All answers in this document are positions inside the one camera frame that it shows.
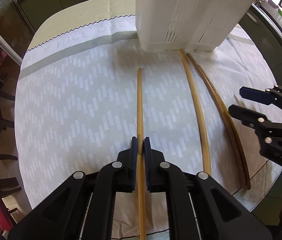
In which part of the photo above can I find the dark patterned chopstick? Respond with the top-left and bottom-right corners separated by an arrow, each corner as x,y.
186,52 -> 247,189

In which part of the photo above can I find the light wooden chopstick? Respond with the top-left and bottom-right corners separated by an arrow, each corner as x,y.
137,68 -> 146,240
197,64 -> 252,190
179,49 -> 211,175

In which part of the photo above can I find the white patterned tablecloth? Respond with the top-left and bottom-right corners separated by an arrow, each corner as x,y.
14,15 -> 282,239

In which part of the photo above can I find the white plastic utensil basket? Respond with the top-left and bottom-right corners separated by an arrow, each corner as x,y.
136,0 -> 255,51

